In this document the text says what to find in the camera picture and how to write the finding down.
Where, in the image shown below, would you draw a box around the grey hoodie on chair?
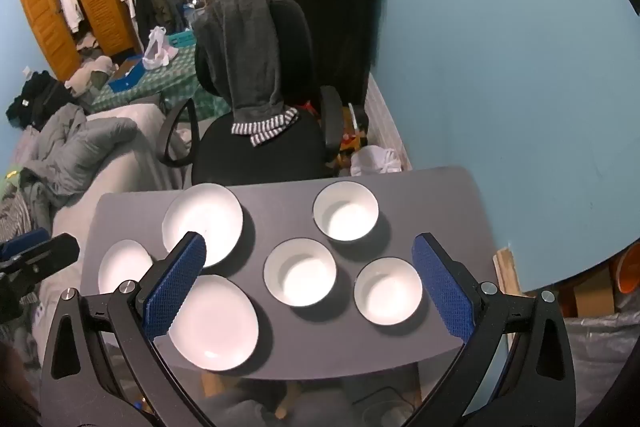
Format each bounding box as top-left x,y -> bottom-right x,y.
192,0 -> 301,148

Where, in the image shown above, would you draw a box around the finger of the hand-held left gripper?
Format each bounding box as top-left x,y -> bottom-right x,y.
0,233 -> 81,283
0,228 -> 51,260

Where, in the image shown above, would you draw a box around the cardboard box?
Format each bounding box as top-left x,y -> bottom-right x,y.
559,266 -> 622,319

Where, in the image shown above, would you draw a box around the black office chair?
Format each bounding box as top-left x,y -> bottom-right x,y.
160,0 -> 346,185

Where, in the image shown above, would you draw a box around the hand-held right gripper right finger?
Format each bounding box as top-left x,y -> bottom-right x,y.
411,233 -> 578,427

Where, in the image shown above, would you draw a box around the green checkered tablecloth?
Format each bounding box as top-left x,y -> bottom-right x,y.
89,44 -> 236,122

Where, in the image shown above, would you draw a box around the white plate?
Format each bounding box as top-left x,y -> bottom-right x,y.
167,274 -> 260,371
161,183 -> 244,269
98,239 -> 154,295

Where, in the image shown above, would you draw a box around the beige clothes pile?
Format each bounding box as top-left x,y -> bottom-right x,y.
64,54 -> 119,98

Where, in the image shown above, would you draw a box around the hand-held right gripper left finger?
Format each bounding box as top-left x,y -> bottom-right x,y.
40,231 -> 208,427

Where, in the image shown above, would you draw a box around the white bag on floor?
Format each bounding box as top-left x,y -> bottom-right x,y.
349,145 -> 404,178

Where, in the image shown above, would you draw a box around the white plastic bag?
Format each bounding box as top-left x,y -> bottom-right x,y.
142,26 -> 179,70

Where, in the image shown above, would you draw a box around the bed with grey sheet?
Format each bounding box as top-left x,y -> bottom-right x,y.
30,103 -> 202,358

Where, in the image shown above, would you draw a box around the grey puffer jacket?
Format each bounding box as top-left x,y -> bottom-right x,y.
19,103 -> 142,208

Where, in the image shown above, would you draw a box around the striped cloth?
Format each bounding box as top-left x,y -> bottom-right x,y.
0,189 -> 33,244

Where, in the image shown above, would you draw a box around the teal crate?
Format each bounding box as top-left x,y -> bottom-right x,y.
167,32 -> 199,51

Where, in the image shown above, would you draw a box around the blue box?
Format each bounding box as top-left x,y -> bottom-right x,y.
107,57 -> 147,94

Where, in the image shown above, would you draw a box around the wooden boards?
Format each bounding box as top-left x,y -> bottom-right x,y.
492,247 -> 524,294

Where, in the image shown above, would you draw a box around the orange bucket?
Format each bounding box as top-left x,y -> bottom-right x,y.
611,244 -> 640,294

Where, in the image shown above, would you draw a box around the black clothes pile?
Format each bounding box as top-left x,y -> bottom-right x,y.
6,71 -> 77,131

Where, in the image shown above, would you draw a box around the white bowl with dark rim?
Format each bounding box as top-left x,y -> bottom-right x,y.
353,257 -> 424,327
312,181 -> 380,243
263,238 -> 337,308

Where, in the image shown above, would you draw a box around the grey plastic bag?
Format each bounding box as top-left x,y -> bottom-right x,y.
564,302 -> 640,410

